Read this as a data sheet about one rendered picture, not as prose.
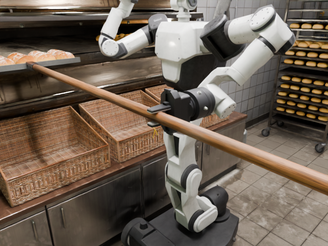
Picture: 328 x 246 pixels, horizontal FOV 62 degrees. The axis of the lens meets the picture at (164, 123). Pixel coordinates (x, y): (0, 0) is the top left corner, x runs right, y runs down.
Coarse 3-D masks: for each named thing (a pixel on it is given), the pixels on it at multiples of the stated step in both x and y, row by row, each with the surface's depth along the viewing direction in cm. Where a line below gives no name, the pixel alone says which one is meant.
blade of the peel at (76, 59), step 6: (54, 60) 146; (60, 60) 148; (66, 60) 150; (72, 60) 152; (78, 60) 155; (0, 66) 130; (6, 66) 132; (12, 66) 133; (18, 66) 135; (24, 66) 137
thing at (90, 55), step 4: (144, 48) 219; (148, 48) 221; (152, 48) 224; (84, 52) 192; (88, 52) 192; (92, 52) 192; (96, 52) 192; (100, 52) 194; (136, 52) 214; (140, 52) 217; (144, 52) 220; (76, 56) 183; (80, 56) 185; (84, 56) 187; (88, 56) 189; (92, 56) 190; (96, 56) 192; (100, 56) 194; (104, 56) 197
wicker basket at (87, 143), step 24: (24, 120) 168; (48, 120) 177; (72, 120) 187; (0, 144) 160; (24, 144) 168; (48, 144) 178; (72, 144) 188; (96, 144) 170; (0, 168) 131; (24, 168) 161; (48, 168) 138; (72, 168) 147; (96, 168) 158; (24, 192) 133; (48, 192) 141
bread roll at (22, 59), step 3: (21, 57) 138; (24, 57) 138; (27, 57) 139; (30, 57) 140; (18, 60) 137; (21, 60) 137; (24, 60) 138; (27, 60) 138; (30, 60) 139; (33, 60) 140; (18, 63) 137
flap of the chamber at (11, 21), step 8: (48, 16) 151; (56, 16) 154; (64, 16) 157; (72, 16) 160; (80, 16) 163; (88, 16) 166; (96, 16) 169; (104, 16) 173; (136, 16) 188; (144, 16) 193; (168, 16) 207; (176, 16) 212; (192, 16) 224; (200, 16) 230; (0, 24) 143; (8, 24) 146; (16, 24) 149; (24, 24) 153; (32, 24) 156; (40, 24) 159; (48, 24) 163; (56, 24) 167; (64, 24) 171; (72, 24) 175; (88, 24) 185; (96, 24) 189
